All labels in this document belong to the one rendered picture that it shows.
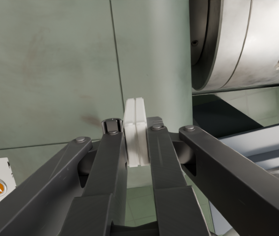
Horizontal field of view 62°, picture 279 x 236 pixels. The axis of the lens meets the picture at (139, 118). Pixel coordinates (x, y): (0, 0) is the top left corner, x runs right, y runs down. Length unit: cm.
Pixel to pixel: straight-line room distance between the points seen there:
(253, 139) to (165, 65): 71
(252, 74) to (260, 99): 139
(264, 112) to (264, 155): 88
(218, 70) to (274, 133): 65
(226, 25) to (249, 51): 5
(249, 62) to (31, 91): 29
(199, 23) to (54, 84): 21
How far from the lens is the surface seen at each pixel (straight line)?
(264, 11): 34
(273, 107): 185
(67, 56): 29
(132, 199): 193
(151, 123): 16
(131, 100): 20
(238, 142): 94
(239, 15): 32
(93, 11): 28
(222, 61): 35
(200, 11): 36
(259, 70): 39
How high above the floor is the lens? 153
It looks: 72 degrees down
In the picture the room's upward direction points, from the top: 177 degrees clockwise
